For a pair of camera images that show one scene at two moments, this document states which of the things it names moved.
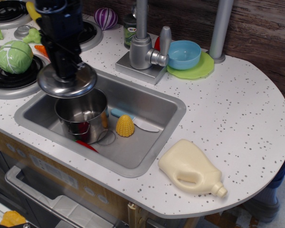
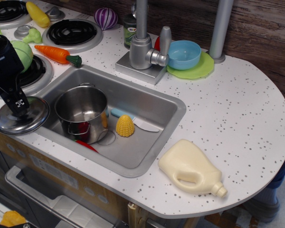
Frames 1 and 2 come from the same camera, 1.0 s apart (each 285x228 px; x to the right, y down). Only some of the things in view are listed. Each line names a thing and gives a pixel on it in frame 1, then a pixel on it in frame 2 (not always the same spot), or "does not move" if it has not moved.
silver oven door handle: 76,213 does not move
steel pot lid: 51,83 → 6,122
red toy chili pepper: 85,144 does not move
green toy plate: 205,66 does not move
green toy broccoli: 33,35 does not move
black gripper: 62,33 → 5,66
